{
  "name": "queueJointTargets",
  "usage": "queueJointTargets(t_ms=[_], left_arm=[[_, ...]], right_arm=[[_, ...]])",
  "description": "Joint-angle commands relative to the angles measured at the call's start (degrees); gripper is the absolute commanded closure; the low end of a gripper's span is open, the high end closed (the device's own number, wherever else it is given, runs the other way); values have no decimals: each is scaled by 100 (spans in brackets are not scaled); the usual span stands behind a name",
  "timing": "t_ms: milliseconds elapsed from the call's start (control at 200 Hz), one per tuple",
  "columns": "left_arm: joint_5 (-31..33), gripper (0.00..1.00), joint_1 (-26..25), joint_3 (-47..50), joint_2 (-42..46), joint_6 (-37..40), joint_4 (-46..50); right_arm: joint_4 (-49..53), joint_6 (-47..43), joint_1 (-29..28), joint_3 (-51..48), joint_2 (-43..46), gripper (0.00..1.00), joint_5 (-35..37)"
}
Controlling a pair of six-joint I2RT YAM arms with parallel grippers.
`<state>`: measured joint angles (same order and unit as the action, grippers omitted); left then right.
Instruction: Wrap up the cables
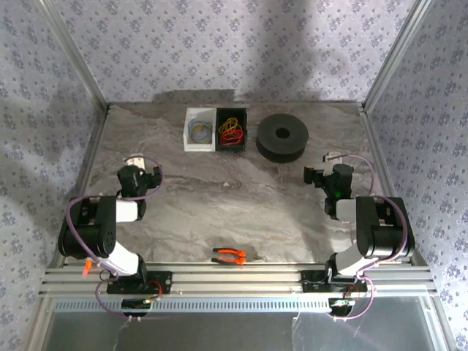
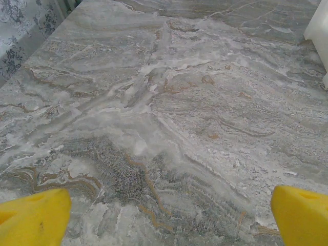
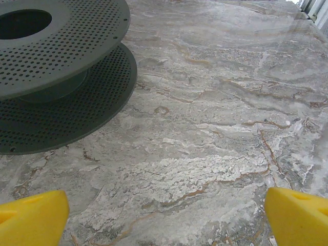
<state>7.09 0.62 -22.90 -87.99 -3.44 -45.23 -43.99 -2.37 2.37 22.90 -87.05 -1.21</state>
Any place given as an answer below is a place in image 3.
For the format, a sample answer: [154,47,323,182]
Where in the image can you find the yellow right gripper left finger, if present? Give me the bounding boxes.
[0,190,70,246]

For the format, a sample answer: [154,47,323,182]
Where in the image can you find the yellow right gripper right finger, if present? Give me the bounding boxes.
[264,187,328,246]

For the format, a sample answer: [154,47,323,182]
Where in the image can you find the black perforated cable spool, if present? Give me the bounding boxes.
[0,0,138,156]

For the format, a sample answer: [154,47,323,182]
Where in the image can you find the aluminium profile frame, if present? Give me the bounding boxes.
[298,0,328,29]

